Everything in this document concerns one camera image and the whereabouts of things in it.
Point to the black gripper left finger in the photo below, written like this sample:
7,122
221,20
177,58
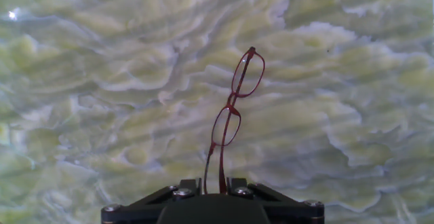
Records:
142,210

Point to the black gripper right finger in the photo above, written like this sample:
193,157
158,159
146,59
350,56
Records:
288,210

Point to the brown framed glasses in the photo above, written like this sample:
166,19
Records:
222,169

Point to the green marble pattern mat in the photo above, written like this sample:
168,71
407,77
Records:
135,81

